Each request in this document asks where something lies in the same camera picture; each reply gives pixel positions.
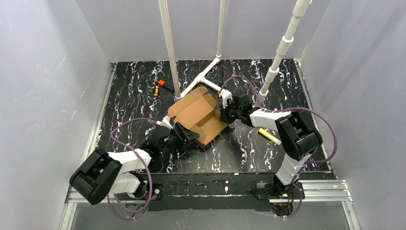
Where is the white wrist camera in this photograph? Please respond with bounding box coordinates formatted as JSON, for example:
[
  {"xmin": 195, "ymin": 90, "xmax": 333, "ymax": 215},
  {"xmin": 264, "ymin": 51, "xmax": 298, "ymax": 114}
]
[
  {"xmin": 217, "ymin": 89, "xmax": 233, "ymax": 108},
  {"xmin": 156, "ymin": 115, "xmax": 173, "ymax": 129}
]

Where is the orange yellow black screwdriver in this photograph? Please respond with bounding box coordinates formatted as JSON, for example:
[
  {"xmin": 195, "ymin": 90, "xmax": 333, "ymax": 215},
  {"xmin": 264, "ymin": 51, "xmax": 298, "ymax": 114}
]
[{"xmin": 154, "ymin": 85, "xmax": 159, "ymax": 97}]

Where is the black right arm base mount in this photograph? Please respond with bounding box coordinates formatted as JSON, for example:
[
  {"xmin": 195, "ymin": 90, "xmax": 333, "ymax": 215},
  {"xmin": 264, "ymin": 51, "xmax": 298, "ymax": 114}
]
[{"xmin": 248, "ymin": 182, "xmax": 305, "ymax": 200}]

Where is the orange black marker pen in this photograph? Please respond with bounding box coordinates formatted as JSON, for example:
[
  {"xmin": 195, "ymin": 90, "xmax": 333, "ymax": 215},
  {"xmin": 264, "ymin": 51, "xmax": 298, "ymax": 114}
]
[{"xmin": 158, "ymin": 80, "xmax": 175, "ymax": 92}]

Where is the brown cardboard box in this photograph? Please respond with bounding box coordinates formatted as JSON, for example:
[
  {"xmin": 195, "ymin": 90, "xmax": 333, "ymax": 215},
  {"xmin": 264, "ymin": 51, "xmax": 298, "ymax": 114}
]
[{"xmin": 168, "ymin": 86, "xmax": 228, "ymax": 149}]

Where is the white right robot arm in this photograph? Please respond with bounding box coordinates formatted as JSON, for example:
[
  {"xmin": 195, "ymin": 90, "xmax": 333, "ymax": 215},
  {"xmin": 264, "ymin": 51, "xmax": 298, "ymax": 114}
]
[{"xmin": 220, "ymin": 93, "xmax": 323, "ymax": 187}]

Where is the yellow marker pen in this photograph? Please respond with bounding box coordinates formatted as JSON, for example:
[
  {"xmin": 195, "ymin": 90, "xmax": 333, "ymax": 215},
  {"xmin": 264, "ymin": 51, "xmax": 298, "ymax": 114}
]
[{"xmin": 258, "ymin": 128, "xmax": 282, "ymax": 146}]

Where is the white PVC pipe frame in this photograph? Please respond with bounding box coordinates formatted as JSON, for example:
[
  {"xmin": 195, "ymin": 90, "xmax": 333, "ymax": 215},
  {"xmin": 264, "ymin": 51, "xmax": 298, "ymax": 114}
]
[{"xmin": 158, "ymin": 0, "xmax": 313, "ymax": 109}]

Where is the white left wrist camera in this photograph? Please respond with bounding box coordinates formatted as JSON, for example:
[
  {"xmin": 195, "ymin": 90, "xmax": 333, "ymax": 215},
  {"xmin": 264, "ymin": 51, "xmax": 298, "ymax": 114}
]
[{"xmin": 156, "ymin": 115, "xmax": 173, "ymax": 129}]

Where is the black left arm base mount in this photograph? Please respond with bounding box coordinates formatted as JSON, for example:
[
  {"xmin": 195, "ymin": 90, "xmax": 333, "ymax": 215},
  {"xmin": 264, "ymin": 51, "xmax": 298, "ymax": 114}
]
[{"xmin": 117, "ymin": 183, "xmax": 163, "ymax": 202}]

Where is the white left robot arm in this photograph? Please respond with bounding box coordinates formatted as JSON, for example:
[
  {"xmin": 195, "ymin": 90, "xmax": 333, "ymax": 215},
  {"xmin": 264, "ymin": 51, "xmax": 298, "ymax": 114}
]
[{"xmin": 69, "ymin": 122, "xmax": 200, "ymax": 205}]

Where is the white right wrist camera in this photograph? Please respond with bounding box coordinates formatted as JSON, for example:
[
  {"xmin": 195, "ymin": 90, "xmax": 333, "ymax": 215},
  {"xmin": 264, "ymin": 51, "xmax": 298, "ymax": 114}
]
[{"xmin": 217, "ymin": 89, "xmax": 233, "ymax": 108}]

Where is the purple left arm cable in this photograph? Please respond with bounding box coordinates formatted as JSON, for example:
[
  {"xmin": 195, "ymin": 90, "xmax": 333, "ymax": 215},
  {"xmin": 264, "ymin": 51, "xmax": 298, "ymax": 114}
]
[{"xmin": 107, "ymin": 118, "xmax": 162, "ymax": 221}]

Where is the aluminium rail frame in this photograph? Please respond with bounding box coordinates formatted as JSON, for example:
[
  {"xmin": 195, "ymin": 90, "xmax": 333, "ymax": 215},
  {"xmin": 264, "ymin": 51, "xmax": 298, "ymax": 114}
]
[{"xmin": 58, "ymin": 62, "xmax": 362, "ymax": 230}]

